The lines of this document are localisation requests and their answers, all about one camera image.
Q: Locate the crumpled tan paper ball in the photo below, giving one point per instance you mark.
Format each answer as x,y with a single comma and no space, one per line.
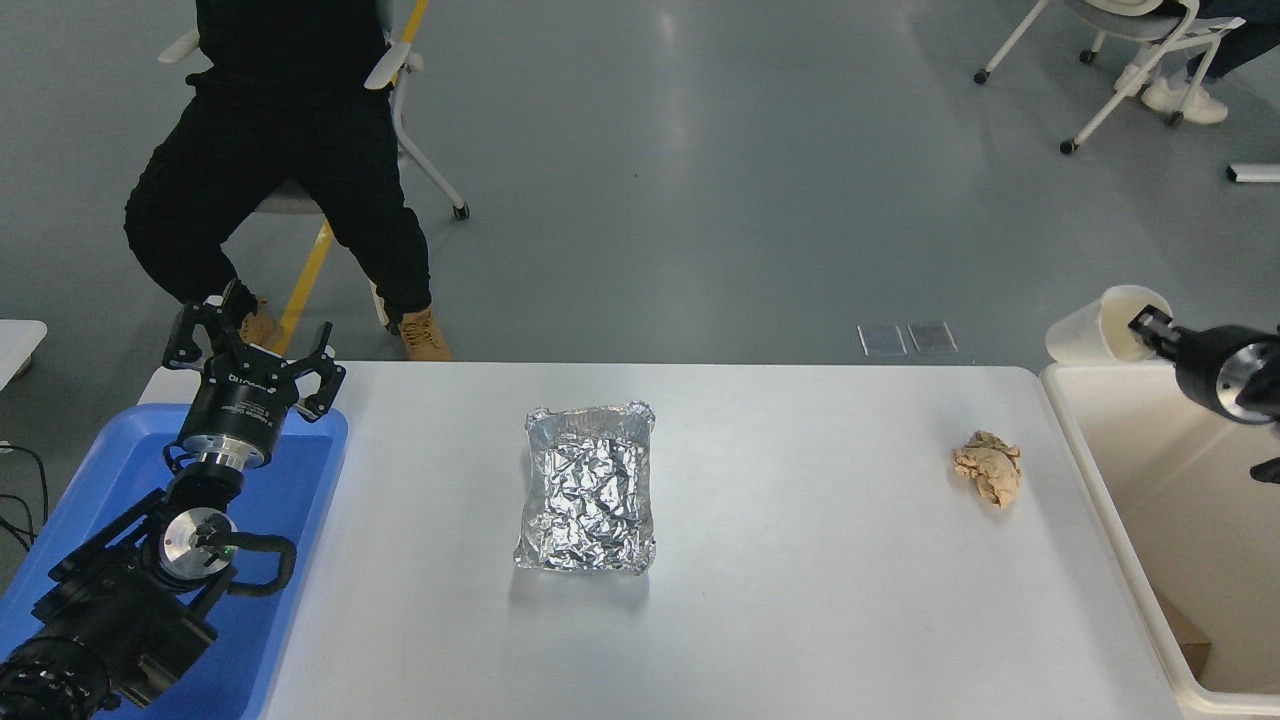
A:
988,468

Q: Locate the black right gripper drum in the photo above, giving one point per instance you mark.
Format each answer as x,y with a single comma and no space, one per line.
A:
1200,365

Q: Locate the large pale plastic bin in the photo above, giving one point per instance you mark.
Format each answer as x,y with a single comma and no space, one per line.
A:
1190,500

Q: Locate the small white side table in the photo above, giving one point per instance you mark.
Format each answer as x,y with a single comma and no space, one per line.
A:
18,345

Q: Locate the person with white shoes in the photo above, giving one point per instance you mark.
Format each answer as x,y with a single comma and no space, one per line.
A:
1185,100

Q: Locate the white paper cup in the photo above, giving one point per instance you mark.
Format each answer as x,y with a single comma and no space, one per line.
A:
1085,335

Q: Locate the clear floor plate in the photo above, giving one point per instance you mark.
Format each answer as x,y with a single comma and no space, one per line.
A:
931,337
882,340

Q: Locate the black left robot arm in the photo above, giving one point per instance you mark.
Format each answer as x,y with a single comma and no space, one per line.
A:
125,620

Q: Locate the crumpled silver foil tray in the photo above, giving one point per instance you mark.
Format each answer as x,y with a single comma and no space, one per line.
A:
590,490

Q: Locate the brown cardboard piece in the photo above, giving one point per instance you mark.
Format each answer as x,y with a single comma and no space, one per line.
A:
1185,640

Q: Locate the grey white wheeled chair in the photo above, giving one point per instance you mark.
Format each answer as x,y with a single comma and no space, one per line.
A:
392,62
1130,25

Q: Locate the blue plastic tray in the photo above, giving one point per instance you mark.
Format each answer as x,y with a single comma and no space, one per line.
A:
290,500

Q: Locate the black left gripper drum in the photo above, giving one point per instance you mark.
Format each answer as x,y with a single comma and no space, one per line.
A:
238,405

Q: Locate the white bar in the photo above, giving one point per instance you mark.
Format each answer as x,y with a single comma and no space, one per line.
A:
1255,173

